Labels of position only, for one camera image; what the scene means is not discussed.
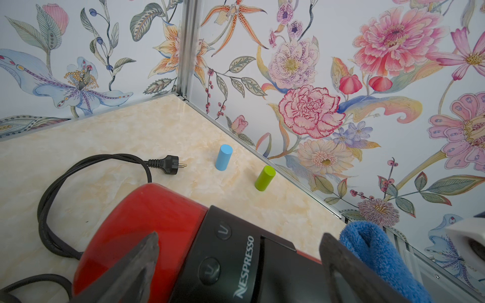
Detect green cylinder block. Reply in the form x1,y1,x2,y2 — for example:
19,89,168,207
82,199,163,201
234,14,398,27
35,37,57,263
255,165,276,191

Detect blue microfiber cloth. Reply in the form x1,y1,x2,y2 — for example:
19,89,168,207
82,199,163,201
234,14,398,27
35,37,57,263
339,221,433,302

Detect blue cylinder block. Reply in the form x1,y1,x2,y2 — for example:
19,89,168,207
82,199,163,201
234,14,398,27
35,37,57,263
215,144,233,171

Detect black power cable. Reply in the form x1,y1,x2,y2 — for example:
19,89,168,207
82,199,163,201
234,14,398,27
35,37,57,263
0,153,188,303

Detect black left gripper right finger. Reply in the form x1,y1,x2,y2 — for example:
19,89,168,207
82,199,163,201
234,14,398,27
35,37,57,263
319,233,408,302

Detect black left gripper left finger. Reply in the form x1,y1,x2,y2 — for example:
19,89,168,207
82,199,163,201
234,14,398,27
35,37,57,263
70,232,159,303

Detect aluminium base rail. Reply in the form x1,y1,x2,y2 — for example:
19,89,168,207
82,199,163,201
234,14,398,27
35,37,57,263
385,228,484,302

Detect aluminium frame post right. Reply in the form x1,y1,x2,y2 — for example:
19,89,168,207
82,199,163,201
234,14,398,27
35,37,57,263
176,0,202,100

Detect red coffee machine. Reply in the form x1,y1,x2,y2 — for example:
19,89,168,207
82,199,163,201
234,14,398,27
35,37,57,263
73,183,330,302

